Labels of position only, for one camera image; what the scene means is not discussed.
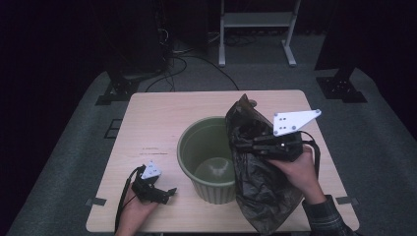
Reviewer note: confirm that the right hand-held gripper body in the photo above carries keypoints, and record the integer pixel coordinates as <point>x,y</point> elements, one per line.
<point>288,137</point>

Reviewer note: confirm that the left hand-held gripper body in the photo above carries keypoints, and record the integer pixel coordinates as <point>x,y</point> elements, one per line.
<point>147,187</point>

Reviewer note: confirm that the black garbage bag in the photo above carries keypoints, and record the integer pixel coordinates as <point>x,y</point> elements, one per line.
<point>259,190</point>

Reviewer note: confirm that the green plastic bin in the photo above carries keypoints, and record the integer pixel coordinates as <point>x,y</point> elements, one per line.
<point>203,144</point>

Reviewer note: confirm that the person's left hand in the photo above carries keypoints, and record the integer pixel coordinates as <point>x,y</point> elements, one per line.
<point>137,211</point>

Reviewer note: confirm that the person's right hand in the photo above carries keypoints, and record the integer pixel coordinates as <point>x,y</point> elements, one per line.
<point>298,173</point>

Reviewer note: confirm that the grey tape strip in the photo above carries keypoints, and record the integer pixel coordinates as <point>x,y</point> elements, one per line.
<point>96,202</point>
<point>347,200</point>

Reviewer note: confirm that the black floor tape marking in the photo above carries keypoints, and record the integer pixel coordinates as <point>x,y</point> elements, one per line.
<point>110,128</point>

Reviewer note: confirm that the black stand base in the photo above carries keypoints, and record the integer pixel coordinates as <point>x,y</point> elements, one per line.
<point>119,89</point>
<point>341,89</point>

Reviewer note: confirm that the white metal stand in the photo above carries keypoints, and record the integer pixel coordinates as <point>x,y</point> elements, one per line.
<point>255,19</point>

